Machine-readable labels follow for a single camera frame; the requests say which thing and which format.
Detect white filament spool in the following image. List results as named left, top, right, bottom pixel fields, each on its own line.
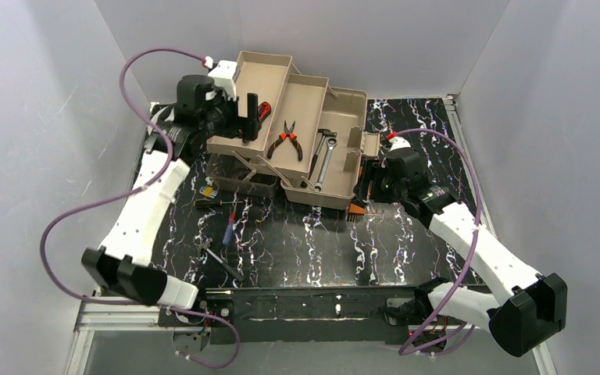
left=144, top=104, right=174, bottom=152

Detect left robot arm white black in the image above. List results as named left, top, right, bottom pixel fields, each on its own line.
left=81, top=75, right=272, bottom=309

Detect orange black pliers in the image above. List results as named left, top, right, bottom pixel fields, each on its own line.
left=266, top=121, right=304, bottom=162

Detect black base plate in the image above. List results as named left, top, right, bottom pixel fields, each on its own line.
left=155, top=281, right=466, bottom=345

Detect steel combination wrench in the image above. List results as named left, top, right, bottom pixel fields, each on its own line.
left=314, top=137, right=338, bottom=191

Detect beige plastic tool box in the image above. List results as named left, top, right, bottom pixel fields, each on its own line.
left=206, top=51, right=380, bottom=210

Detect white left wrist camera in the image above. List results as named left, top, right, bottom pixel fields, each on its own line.
left=202, top=56, right=240, bottom=102

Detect orange hex key set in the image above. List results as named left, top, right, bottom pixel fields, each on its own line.
left=346, top=203, right=367, bottom=223

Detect yellow black handled screwdriver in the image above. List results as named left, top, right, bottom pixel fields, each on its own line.
left=193, top=199, right=241, bottom=209

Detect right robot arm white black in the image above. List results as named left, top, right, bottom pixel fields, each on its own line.
left=354, top=147, right=568, bottom=357

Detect aluminium frame rail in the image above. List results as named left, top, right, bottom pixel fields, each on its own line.
left=64, top=295, right=557, bottom=375

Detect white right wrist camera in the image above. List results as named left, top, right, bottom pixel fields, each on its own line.
left=387, top=132, right=412, bottom=152

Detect red utility knife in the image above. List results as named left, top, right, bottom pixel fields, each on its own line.
left=257, top=102, right=272, bottom=123

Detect yellow black hex key set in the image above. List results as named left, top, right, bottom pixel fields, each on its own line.
left=199, top=185, right=218, bottom=199

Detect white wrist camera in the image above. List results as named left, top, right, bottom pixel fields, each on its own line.
left=202, top=56, right=240, bottom=102
left=387, top=132, right=412, bottom=152

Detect blue handled tool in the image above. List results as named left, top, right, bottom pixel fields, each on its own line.
left=222, top=211, right=236, bottom=247

